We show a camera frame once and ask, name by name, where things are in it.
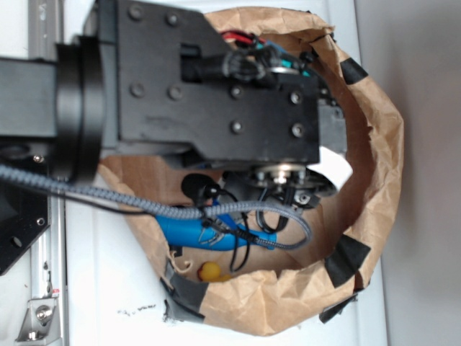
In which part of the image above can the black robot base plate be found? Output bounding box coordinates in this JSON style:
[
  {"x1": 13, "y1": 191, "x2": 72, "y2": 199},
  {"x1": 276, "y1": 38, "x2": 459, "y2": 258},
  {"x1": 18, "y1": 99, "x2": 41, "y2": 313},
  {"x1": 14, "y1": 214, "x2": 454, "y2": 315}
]
[{"x1": 1, "y1": 144, "x2": 50, "y2": 275}]

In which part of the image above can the brown paper bag bin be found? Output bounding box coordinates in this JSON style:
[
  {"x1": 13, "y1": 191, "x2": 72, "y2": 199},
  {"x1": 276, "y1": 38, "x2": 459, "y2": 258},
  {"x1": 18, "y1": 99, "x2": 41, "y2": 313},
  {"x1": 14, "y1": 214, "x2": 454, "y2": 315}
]
[{"x1": 97, "y1": 6, "x2": 405, "y2": 337}]

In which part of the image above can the grey braided cable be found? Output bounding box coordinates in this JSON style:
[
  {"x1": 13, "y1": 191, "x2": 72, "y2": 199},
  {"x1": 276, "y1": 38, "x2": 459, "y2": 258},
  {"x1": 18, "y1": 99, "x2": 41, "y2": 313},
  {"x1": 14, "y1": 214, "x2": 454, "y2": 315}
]
[{"x1": 0, "y1": 164, "x2": 313, "y2": 252}]

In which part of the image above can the blue plastic bottle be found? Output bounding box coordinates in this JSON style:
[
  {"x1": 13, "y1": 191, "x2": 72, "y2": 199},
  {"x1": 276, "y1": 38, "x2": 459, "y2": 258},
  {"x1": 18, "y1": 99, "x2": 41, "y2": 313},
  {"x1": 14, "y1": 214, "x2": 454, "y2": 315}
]
[{"x1": 156, "y1": 216, "x2": 277, "y2": 252}]

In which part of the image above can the aluminium extrusion rail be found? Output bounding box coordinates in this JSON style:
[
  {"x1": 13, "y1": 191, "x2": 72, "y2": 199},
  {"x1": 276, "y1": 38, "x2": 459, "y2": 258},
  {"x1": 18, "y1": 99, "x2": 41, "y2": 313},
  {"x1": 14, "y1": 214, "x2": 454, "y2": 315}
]
[{"x1": 27, "y1": 0, "x2": 69, "y2": 345}]

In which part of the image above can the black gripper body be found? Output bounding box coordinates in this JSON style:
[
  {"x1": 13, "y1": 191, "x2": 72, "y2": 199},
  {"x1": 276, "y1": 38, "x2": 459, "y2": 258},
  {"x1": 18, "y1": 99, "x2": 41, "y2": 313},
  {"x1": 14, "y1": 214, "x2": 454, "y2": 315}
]
[{"x1": 85, "y1": 1, "x2": 347, "y2": 169}]

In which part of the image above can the metal corner bracket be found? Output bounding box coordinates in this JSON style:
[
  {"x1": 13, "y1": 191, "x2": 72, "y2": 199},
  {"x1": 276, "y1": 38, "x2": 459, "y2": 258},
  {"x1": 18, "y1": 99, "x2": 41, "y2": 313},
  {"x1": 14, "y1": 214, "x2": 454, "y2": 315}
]
[{"x1": 14, "y1": 298, "x2": 61, "y2": 345}]

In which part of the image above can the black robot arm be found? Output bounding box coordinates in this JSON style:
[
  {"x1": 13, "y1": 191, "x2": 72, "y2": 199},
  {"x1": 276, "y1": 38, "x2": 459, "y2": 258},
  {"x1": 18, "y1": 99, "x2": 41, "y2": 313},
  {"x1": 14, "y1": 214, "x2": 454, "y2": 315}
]
[{"x1": 1, "y1": 1, "x2": 347, "y2": 182}]

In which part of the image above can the yellow rubber duck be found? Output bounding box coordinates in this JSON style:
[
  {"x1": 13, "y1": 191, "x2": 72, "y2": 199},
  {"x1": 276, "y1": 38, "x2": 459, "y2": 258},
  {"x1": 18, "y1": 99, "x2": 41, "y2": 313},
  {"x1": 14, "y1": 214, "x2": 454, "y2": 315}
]
[{"x1": 197, "y1": 262, "x2": 232, "y2": 283}]

